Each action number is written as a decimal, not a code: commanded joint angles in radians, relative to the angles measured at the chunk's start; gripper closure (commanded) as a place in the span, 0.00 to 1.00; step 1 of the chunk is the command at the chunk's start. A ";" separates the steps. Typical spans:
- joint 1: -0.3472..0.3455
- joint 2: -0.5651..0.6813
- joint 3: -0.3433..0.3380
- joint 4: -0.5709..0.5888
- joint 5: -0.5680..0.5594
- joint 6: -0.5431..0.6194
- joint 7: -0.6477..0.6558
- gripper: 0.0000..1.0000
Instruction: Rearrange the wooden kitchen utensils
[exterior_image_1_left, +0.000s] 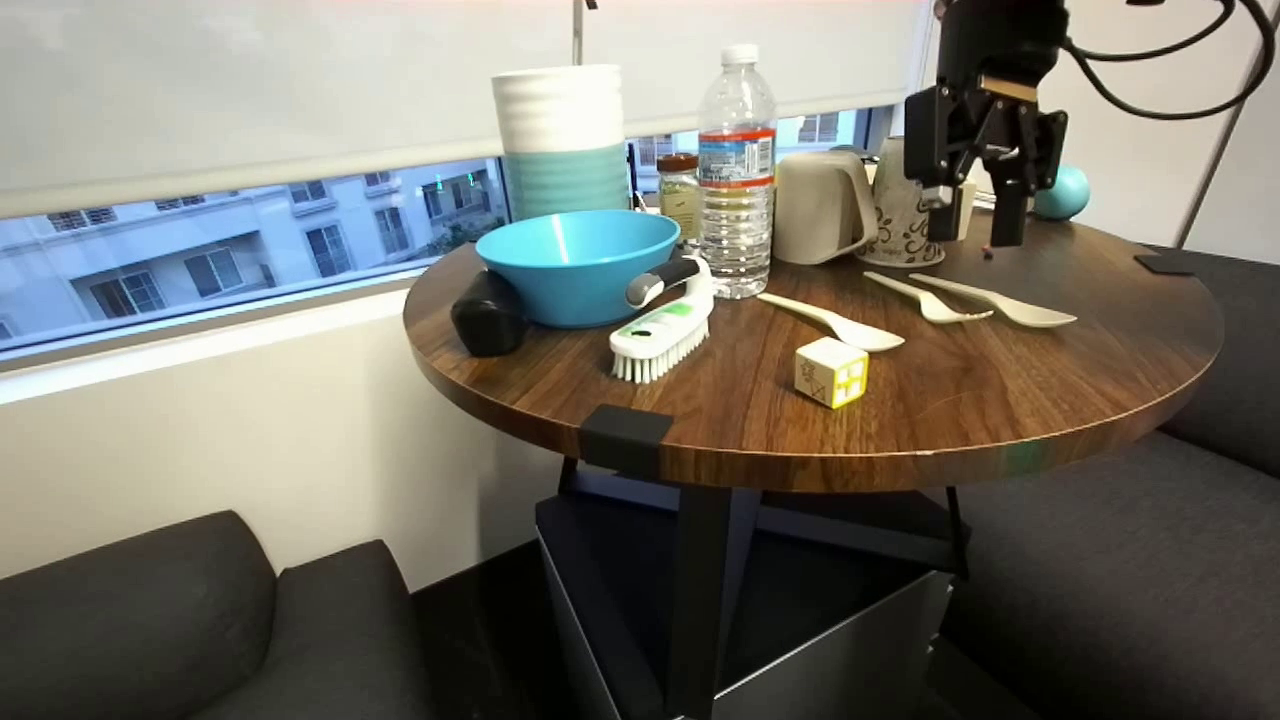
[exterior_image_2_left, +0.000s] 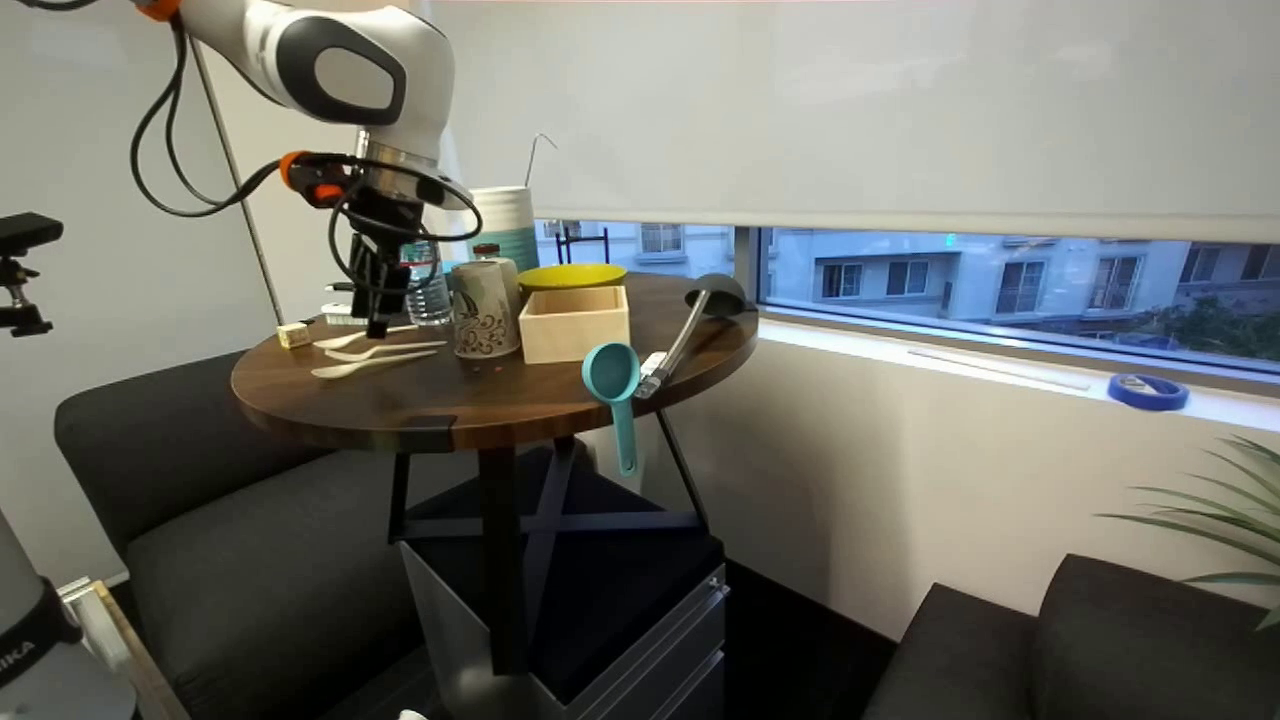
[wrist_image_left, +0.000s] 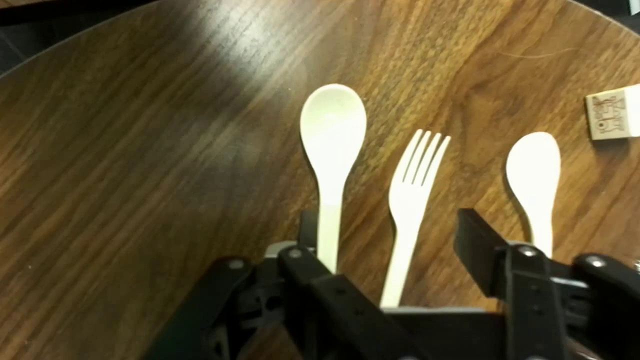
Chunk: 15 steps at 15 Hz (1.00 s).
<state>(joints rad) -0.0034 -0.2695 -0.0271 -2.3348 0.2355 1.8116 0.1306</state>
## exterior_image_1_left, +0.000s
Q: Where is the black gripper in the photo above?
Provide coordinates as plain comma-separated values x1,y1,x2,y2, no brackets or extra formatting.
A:
927,72,1073,251

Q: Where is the white patterned cup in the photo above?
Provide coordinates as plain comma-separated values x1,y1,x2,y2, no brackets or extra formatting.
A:
855,136,978,270

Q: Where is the white plastic fork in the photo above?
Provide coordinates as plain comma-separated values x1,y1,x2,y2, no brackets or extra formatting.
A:
859,266,997,329

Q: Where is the small pale printed cube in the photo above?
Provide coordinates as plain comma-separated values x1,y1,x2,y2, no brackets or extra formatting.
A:
791,330,878,417

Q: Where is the clear plastic water bottle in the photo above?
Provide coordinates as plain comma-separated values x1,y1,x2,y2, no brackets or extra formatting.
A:
694,39,786,304

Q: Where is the small glass jar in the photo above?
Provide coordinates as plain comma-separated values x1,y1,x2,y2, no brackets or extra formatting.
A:
651,148,708,251

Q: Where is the white and green scrub brush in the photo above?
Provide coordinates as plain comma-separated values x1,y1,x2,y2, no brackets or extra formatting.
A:
603,257,721,391

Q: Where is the dark grey sofa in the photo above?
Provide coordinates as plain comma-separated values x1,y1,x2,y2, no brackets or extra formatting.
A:
940,245,1280,720
0,507,444,720

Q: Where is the blue plastic bowl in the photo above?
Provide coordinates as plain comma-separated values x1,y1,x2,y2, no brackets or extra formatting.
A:
473,207,690,330

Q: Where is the black tape patch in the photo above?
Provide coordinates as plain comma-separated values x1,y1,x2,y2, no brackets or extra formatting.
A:
576,402,680,480

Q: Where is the white and teal striped container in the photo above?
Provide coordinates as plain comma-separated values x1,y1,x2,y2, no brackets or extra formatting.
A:
490,59,633,229

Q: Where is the black metal table base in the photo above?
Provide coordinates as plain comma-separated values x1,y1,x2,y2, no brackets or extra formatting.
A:
551,455,978,720

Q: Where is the black rounded object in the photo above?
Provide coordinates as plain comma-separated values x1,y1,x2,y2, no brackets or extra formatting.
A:
448,266,531,360

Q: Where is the white roller blind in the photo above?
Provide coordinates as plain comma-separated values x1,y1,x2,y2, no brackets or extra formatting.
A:
0,0,943,219

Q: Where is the glass window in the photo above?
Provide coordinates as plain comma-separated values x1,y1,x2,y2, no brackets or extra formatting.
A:
0,99,912,364

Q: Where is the white window sill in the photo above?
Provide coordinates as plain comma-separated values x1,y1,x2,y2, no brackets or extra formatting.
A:
0,279,426,407

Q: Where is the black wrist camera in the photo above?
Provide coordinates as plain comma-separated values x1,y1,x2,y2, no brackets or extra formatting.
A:
899,83,959,193

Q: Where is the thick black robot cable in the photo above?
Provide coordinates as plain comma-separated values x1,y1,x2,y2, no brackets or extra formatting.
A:
1061,0,1280,129

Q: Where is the black and silver utensil handle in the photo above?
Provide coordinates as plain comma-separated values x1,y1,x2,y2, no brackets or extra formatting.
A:
619,251,703,312

